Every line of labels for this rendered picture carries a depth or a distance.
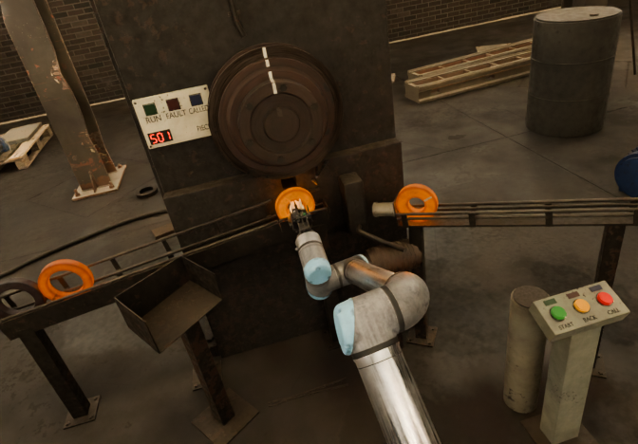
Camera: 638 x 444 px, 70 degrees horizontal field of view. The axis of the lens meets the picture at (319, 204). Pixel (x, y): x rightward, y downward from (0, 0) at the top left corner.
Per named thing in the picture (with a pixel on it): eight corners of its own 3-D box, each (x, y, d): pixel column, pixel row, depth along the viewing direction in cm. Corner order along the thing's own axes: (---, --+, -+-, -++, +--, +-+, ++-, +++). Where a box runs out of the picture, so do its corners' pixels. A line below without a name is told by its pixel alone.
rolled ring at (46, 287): (97, 300, 175) (98, 295, 178) (86, 260, 167) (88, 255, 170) (44, 306, 171) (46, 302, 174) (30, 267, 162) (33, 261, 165)
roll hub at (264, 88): (248, 167, 158) (228, 88, 144) (325, 149, 161) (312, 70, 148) (250, 173, 153) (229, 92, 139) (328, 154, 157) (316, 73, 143)
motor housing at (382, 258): (371, 337, 210) (359, 243, 184) (416, 323, 213) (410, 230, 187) (382, 358, 199) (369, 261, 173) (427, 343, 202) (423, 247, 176)
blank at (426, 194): (414, 224, 179) (412, 229, 177) (389, 194, 176) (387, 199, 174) (446, 207, 170) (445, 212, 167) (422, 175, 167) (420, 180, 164)
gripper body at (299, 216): (308, 203, 167) (316, 227, 159) (309, 218, 173) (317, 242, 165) (287, 208, 166) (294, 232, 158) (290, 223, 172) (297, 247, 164)
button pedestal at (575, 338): (514, 424, 164) (526, 295, 134) (572, 404, 167) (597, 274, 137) (542, 466, 151) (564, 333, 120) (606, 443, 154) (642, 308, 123)
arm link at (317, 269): (308, 289, 154) (304, 272, 147) (299, 261, 162) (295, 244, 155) (334, 282, 155) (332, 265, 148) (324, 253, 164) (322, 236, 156)
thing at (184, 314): (179, 432, 182) (113, 297, 147) (230, 386, 198) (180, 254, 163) (210, 462, 169) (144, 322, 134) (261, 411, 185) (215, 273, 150)
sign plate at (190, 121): (149, 147, 166) (132, 100, 157) (219, 131, 169) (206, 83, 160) (149, 149, 164) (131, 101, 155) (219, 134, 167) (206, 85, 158)
